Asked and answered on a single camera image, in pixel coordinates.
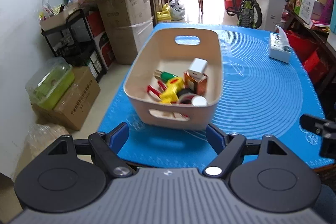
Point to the teal plastic storage bin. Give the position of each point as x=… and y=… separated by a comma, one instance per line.
x=333, y=18

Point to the grey tape roll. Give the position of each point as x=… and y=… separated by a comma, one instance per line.
x=185, y=96

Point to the red glitter box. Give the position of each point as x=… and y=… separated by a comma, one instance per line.
x=197, y=86

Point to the floor cardboard box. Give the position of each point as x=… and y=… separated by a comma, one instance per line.
x=74, y=106

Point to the beige plastic storage bin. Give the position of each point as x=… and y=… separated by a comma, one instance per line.
x=173, y=50

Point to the lower stacked cardboard box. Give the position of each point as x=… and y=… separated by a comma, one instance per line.
x=128, y=24

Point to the blue silicone table mat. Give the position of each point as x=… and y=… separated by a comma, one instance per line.
x=260, y=96

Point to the white pill bottle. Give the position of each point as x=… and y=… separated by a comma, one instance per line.
x=199, y=101

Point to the green lidded plastic container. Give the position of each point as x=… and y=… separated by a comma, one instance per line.
x=47, y=86

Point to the yellow toy tool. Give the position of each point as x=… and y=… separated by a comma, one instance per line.
x=174, y=86

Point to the plastic bag of grain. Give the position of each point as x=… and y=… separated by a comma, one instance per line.
x=40, y=136

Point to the yellow oil jug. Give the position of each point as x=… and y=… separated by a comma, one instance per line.
x=164, y=16

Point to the white tissue box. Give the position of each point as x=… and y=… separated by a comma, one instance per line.
x=279, y=47

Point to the black metal shelf rack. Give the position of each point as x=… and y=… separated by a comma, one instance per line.
x=79, y=37

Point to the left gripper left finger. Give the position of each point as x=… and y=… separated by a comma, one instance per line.
x=106, y=146

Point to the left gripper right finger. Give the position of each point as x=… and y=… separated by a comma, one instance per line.
x=229, y=149

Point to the white charger adapter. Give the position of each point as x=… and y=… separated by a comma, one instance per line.
x=197, y=68

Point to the green white product box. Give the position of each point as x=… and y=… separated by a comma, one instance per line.
x=304, y=9

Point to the red plastic figurine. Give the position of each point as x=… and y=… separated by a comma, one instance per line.
x=157, y=92

